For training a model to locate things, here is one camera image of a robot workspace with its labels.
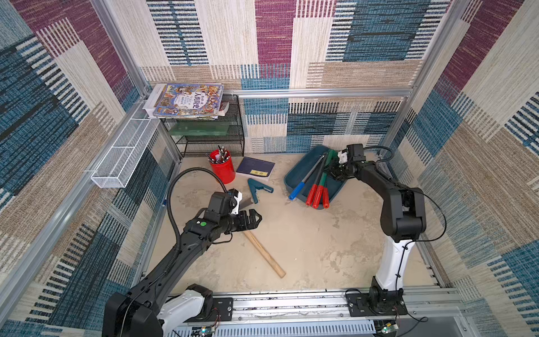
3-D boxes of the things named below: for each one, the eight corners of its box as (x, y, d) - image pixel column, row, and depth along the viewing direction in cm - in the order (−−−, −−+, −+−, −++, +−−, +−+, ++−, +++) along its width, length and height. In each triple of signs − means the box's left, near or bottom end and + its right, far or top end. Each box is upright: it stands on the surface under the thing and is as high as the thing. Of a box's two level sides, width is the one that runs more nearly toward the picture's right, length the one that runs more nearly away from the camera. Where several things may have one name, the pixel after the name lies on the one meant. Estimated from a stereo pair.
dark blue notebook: (235, 175, 114) (235, 172, 112) (244, 159, 122) (244, 156, 120) (267, 183, 111) (267, 180, 109) (274, 165, 118) (274, 162, 117)
